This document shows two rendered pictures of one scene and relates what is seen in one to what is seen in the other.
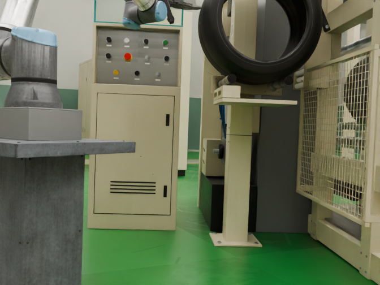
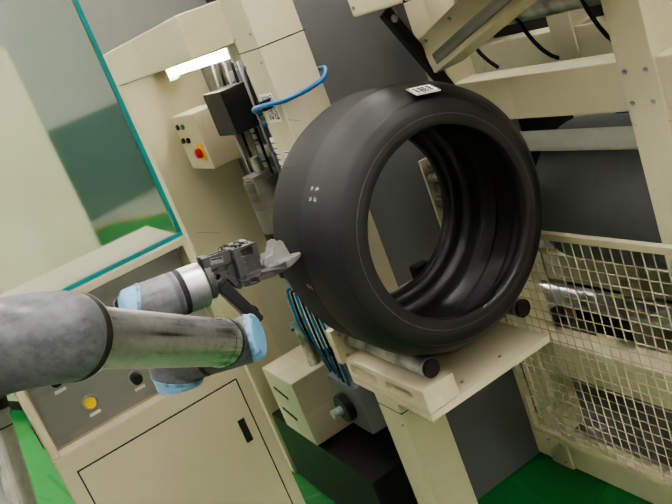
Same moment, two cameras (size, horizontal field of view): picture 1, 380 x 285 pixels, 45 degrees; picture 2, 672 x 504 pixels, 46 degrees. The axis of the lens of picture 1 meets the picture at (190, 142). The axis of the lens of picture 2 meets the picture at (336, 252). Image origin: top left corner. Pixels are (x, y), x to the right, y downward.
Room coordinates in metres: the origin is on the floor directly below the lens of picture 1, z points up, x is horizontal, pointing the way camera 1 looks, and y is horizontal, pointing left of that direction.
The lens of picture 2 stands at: (0.77, 0.45, 1.71)
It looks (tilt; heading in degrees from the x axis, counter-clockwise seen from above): 17 degrees down; 340
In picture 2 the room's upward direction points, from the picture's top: 21 degrees counter-clockwise
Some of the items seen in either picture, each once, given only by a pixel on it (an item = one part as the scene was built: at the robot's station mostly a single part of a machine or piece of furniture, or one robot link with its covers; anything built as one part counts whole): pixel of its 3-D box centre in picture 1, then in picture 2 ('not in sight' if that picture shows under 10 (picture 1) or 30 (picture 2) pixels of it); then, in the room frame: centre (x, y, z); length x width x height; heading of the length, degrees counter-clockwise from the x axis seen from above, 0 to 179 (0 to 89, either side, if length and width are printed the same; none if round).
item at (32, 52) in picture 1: (33, 54); not in sight; (1.58, 0.55, 0.89); 0.17 x 0.15 x 0.18; 55
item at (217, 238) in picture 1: (234, 238); not in sight; (2.65, -0.28, 0.01); 0.27 x 0.27 x 0.02; 4
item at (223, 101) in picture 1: (252, 102); (446, 358); (2.39, -0.32, 0.80); 0.37 x 0.36 x 0.02; 94
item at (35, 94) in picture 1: (34, 94); not in sight; (1.57, 0.54, 0.75); 0.19 x 0.19 x 0.10
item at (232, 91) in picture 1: (226, 94); (397, 374); (2.38, -0.18, 0.84); 0.36 x 0.09 x 0.06; 4
